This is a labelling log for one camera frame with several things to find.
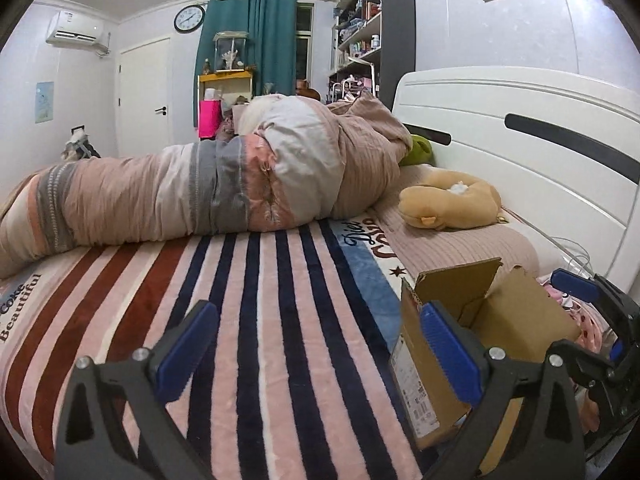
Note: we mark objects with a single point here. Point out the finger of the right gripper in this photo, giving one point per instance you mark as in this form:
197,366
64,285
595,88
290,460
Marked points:
575,285
617,352

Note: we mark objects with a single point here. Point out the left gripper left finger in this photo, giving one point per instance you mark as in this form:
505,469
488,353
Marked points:
114,422

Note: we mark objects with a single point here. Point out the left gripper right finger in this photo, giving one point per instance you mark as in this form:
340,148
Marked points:
546,441

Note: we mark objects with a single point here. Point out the pink polka dot sheet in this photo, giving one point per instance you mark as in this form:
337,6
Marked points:
595,333

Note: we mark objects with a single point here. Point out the brown cardboard box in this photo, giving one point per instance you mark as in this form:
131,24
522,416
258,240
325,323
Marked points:
514,313

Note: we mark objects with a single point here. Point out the white bed headboard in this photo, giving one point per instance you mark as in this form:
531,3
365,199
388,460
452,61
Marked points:
562,149

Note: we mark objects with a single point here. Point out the pink striped pillow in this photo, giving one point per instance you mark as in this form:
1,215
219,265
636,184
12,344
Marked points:
426,250

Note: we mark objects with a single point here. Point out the tan plush toy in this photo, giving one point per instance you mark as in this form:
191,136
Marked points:
447,199

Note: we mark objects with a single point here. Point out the striped plush blanket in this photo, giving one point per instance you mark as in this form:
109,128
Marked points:
295,382

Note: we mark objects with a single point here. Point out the green plush toy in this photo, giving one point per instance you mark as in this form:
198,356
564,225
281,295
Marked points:
421,152

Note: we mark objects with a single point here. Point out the white door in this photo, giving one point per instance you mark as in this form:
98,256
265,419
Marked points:
142,101

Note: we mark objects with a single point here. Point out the rolled pink grey duvet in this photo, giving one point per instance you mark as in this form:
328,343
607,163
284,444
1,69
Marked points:
292,160

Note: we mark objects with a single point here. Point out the black bookshelf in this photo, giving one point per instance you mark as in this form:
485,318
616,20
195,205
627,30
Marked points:
373,47

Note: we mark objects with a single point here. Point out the bright pink bag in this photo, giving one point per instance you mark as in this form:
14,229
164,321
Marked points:
209,118

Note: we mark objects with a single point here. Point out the yellow wooden shelf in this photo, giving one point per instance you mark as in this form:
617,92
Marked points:
228,86

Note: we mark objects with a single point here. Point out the glass display case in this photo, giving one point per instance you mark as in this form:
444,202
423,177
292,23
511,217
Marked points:
230,50

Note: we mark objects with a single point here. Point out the white air conditioner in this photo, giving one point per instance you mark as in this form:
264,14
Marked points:
70,29

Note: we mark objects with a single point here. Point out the teal curtain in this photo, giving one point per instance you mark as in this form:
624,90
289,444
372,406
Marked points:
271,43

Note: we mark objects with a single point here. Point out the blue wall poster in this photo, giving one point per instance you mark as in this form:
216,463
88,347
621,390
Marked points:
44,102

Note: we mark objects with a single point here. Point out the round wall clock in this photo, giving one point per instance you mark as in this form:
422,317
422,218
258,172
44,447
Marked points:
189,19

